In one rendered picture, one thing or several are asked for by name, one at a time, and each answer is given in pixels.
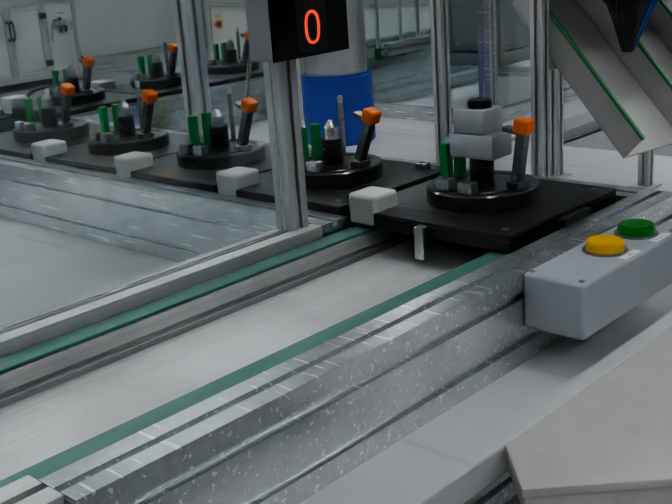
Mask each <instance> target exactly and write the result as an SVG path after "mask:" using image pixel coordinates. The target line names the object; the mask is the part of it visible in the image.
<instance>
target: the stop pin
mask: <svg viewBox="0 0 672 504"><path fill-rule="evenodd" d="M414 246H415V259H419V260H426V259H428V258H429V257H430V255H429V231H428V226H424V225H417V226H415V227H414Z"/></svg>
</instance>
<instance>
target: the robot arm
mask: <svg viewBox="0 0 672 504"><path fill-rule="evenodd" d="M602 1H603V2H604V3H605V4H606V5H607V8H608V10H609V13H610V16H611V19H612V22H613V25H614V28H615V31H616V35H617V38H618V41H619V45H620V48H621V51H622V52H632V51H634V49H635V47H636V45H637V43H638V41H639V39H640V37H641V35H642V33H643V30H644V28H645V26H646V24H647V22H648V20H649V18H650V16H651V14H652V12H653V10H654V8H655V7H656V5H657V3H658V1H659V0H602Z"/></svg>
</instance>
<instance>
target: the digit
mask: <svg viewBox="0 0 672 504"><path fill-rule="evenodd" d="M295 13H296V25H297V38H298V51H299V54H301V53H306V52H312V51H317V50H322V49H328V38H327V24H326V10H325V0H295Z"/></svg>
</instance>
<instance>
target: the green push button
mask: <svg viewBox="0 0 672 504"><path fill-rule="evenodd" d="M617 232H618V234H620V235H623V236H627V237H647V236H651V235H653V234H654V233H655V224H654V223H653V222H652V221H649V220H645V219H627V220H623V221H621V222H620V223H618V225H617Z"/></svg>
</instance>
